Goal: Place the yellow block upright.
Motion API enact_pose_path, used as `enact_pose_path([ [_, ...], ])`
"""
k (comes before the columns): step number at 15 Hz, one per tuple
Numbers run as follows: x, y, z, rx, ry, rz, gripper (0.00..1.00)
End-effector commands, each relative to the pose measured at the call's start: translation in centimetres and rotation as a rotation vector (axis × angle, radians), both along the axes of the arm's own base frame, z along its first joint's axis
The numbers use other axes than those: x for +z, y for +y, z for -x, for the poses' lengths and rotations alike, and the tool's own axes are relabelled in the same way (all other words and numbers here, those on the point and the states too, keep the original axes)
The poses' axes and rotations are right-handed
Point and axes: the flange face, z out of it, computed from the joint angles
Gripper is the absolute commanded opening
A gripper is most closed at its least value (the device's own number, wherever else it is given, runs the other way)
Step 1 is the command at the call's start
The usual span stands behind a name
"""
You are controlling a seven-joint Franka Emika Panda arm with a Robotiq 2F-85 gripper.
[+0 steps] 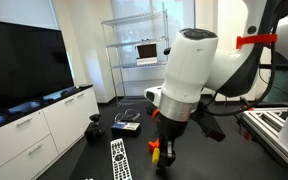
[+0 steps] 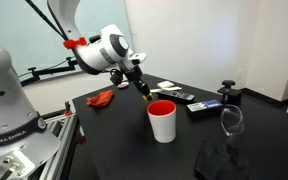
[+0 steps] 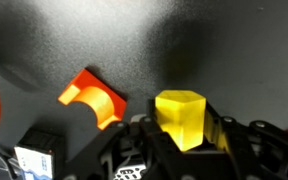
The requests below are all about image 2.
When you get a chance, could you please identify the glass whiteboard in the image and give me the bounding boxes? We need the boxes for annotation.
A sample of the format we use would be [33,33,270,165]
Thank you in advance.
[0,0,135,79]

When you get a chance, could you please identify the black remote control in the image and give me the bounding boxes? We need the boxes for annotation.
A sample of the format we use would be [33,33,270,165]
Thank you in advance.
[157,89,196,103]

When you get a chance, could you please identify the black box blue label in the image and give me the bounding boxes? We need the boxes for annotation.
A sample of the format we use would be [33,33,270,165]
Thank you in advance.
[186,99,224,118]

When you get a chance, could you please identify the red cloth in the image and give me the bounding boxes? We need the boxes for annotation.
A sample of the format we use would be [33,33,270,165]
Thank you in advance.
[86,89,115,108]

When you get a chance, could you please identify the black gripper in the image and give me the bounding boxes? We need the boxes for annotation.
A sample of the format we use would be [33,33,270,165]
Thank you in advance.
[122,65,154,101]

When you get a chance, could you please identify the black cloth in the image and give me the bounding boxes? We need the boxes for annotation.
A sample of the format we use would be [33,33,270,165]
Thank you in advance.
[193,140,251,180]

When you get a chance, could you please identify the clear safety glasses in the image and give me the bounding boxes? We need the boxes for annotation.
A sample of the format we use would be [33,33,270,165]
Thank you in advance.
[220,103,245,137]

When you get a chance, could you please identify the yellow block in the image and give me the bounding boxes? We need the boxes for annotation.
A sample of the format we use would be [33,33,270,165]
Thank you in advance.
[142,93,154,102]

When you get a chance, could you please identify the black clamp with knob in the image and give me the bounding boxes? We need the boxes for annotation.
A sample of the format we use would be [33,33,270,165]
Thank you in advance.
[216,79,243,105]

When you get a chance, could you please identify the white marker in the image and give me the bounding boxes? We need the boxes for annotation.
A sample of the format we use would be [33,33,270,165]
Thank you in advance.
[164,86,183,92]

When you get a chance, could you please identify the small red white dish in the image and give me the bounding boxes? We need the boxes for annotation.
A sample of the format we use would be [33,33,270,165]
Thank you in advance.
[116,81,130,89]

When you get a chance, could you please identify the aluminium frame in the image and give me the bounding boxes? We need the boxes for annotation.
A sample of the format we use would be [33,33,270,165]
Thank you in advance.
[30,112,82,180]

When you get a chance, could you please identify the red black clamp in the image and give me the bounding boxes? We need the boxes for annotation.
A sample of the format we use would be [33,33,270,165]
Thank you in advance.
[63,100,74,117]

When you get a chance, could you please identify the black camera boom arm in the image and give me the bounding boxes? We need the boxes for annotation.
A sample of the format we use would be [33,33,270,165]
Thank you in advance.
[18,56,82,87]

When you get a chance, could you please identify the white mug red inside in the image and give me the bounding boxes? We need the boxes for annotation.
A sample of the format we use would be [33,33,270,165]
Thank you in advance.
[146,99,178,144]

